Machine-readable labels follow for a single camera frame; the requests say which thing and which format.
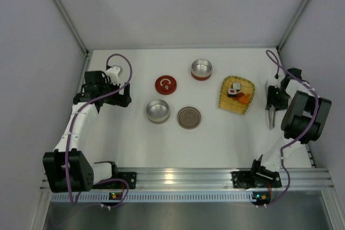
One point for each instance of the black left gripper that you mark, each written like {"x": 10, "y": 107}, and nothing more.
{"x": 125, "y": 95}

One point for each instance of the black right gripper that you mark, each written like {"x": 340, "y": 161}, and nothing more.
{"x": 273, "y": 105}

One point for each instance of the metal tongs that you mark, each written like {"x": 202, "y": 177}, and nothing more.
{"x": 270, "y": 108}

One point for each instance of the orange carrot piece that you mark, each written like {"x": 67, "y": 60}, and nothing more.
{"x": 245, "y": 99}

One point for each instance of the sushi roll white centre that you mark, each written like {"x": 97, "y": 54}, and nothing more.
{"x": 236, "y": 86}

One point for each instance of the sushi roll red centre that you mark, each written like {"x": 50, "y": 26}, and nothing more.
{"x": 231, "y": 92}

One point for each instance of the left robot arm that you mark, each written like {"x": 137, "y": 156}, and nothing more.
{"x": 67, "y": 167}

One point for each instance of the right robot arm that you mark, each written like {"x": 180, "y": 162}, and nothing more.
{"x": 304, "y": 120}

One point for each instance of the beige-banded steel bowl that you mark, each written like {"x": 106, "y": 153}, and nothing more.
{"x": 158, "y": 111}

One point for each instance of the red round lid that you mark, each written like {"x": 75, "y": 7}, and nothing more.
{"x": 165, "y": 85}

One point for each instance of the bamboo tray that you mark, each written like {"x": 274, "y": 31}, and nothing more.
{"x": 229, "y": 103}

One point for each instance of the brown round lid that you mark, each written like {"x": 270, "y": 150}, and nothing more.
{"x": 189, "y": 118}

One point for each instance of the red-banded steel bowl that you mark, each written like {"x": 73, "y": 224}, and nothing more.
{"x": 201, "y": 69}

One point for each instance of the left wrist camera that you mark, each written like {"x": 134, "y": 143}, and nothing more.
{"x": 114, "y": 73}

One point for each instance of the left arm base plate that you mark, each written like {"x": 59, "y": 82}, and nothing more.
{"x": 118, "y": 182}

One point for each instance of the aluminium mounting rail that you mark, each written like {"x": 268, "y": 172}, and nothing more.
{"x": 220, "y": 179}

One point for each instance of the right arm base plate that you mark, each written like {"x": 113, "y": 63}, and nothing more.
{"x": 249, "y": 180}

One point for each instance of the slotted cable duct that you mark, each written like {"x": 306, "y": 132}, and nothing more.
{"x": 171, "y": 197}

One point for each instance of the right frame post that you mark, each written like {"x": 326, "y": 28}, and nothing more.
{"x": 292, "y": 24}

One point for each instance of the frame post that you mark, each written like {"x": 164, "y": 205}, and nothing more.
{"x": 292, "y": 24}
{"x": 72, "y": 28}

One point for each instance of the left frame post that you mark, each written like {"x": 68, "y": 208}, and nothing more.
{"x": 72, "y": 28}

